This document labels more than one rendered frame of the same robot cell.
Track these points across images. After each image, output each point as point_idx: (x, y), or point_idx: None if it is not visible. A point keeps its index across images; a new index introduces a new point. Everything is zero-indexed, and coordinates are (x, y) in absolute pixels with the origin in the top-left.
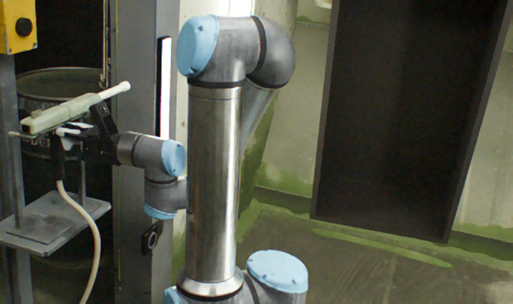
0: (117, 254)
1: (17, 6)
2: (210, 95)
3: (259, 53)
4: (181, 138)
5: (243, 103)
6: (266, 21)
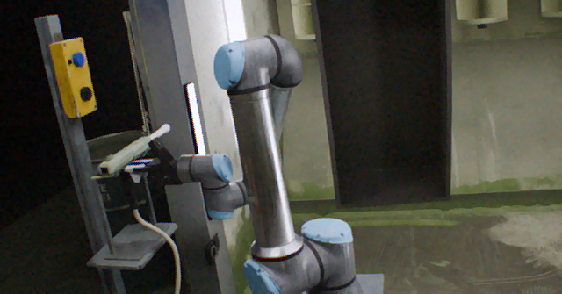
0: (187, 272)
1: (78, 79)
2: (248, 99)
3: (277, 60)
4: None
5: None
6: (276, 37)
